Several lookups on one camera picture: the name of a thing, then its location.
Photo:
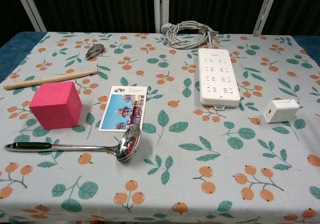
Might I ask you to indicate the floral patterned tablecloth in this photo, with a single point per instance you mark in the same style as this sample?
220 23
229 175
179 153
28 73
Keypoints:
175 159

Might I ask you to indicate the pink foam cube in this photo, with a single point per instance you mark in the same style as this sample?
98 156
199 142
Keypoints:
56 106

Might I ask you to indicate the white metal frame post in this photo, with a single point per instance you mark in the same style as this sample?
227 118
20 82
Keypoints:
161 8
30 7
266 9

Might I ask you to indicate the wooden rolling pin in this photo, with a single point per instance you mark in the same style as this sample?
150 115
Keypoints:
50 79

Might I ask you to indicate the stainless steel slotted ladle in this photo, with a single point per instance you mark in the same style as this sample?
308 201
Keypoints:
75 147

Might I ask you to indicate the white charger plug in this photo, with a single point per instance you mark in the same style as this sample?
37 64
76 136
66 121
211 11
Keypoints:
278 110

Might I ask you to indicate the white power strip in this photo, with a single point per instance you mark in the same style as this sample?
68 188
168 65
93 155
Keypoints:
218 79

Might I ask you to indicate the grey correction tape dispenser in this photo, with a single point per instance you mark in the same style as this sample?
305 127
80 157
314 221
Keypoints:
94 50

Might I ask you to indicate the blue building postcard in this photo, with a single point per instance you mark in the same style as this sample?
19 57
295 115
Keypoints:
125 109

